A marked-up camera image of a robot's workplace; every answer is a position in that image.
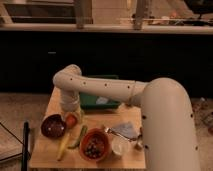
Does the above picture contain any metal spoon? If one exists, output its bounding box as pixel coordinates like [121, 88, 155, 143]
[104, 128, 137, 142]

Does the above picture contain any green cucumber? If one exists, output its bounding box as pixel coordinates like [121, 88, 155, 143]
[68, 125, 88, 149]

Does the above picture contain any orange bowl with grapes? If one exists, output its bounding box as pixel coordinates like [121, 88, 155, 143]
[79, 128, 110, 162]

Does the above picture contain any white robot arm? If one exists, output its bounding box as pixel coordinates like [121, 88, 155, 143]
[53, 65, 201, 171]

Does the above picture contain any yellow banana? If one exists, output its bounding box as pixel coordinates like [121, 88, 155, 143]
[57, 132, 70, 161]

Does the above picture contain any white cup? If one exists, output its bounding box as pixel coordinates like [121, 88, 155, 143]
[111, 137, 129, 156]

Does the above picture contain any black stand left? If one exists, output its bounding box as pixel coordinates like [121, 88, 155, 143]
[21, 122, 30, 171]

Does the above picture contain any grey sponge in tray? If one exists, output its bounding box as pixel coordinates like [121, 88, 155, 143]
[96, 97, 109, 104]

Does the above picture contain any blue grey cloth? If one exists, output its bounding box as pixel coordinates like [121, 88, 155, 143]
[111, 122, 138, 138]

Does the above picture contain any green tray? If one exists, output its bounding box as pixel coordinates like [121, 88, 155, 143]
[78, 74, 122, 110]

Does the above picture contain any red apple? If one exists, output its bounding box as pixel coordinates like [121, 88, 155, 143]
[65, 115, 77, 129]

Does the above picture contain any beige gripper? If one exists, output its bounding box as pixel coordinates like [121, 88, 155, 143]
[66, 108, 84, 121]

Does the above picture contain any purple bowl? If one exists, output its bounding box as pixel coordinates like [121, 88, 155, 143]
[41, 114, 66, 139]

